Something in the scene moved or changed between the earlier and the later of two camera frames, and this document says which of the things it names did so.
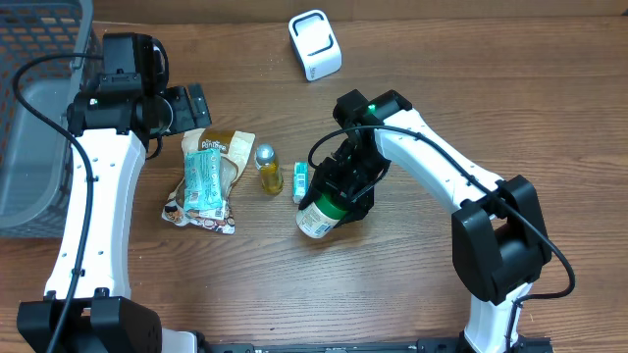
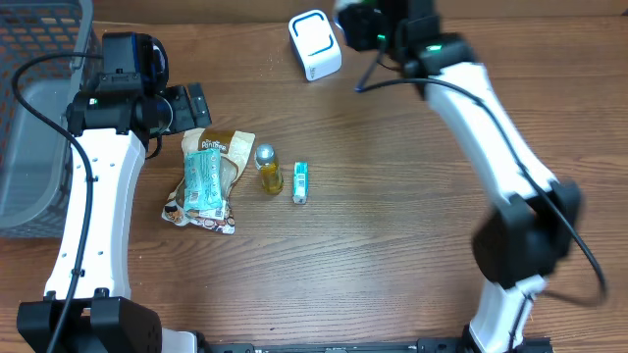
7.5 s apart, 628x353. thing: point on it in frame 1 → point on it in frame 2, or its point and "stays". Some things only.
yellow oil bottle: [271, 176] stays
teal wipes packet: [203, 179] stays
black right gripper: [329, 174] → [363, 26]
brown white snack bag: [212, 162] stays
